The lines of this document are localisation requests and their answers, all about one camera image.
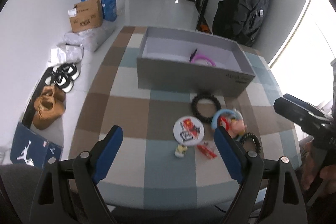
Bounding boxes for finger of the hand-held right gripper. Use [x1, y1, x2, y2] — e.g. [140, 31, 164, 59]
[283, 93, 333, 121]
[273, 97, 324, 133]

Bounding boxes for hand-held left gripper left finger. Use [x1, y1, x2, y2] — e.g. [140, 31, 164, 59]
[29, 125, 124, 224]

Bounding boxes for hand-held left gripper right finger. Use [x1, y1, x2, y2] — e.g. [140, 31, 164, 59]
[213, 126, 307, 224]

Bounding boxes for red packet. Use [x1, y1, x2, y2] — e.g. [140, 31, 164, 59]
[197, 142, 218, 160]

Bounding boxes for small black beaded bracelet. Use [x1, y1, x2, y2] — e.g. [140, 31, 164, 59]
[235, 132, 261, 155]

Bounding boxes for pink pig toy blue ring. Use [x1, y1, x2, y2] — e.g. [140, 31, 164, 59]
[211, 108, 248, 140]

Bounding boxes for round white badge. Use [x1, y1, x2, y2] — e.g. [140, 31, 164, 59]
[173, 116, 204, 146]

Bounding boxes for small yellow figure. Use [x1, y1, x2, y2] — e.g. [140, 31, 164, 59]
[175, 144, 188, 159]

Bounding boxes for large black beaded bracelet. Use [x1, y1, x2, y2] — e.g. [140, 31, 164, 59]
[191, 92, 219, 124]

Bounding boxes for grey cardboard box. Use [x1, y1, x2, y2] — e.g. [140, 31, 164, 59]
[136, 26, 256, 98]

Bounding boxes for purple ring bracelet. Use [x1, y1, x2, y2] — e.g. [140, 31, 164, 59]
[190, 54, 217, 67]

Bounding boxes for person's right hand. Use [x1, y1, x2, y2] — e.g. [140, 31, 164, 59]
[299, 139, 336, 191]

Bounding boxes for checkered tablecloth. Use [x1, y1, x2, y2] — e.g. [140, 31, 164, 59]
[69, 26, 302, 210]

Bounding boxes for brown shoe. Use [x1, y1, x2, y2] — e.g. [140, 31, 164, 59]
[33, 97, 66, 130]
[42, 85, 66, 104]

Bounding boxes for blue shoe box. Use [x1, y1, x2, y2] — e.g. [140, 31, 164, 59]
[10, 123, 63, 168]

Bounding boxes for black and white sandal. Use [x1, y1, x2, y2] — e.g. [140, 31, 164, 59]
[54, 63, 80, 81]
[45, 73, 73, 93]

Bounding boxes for black floor mat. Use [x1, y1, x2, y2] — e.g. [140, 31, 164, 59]
[20, 67, 57, 130]

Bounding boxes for crumpled white plastic bags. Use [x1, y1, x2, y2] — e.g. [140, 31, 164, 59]
[47, 42, 84, 67]

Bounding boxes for black jacket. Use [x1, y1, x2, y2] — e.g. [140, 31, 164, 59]
[212, 0, 273, 47]

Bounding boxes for clear plastic packaging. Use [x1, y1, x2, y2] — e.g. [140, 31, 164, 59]
[64, 21, 116, 53]

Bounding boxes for orange item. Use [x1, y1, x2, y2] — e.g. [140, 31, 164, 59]
[197, 20, 212, 33]

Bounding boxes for brown cardboard box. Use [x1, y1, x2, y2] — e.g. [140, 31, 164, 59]
[69, 0, 104, 33]

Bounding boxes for blue cardboard box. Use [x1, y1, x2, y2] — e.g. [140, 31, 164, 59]
[81, 0, 117, 22]

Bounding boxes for white plastic bag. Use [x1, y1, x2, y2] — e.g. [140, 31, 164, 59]
[114, 0, 126, 14]

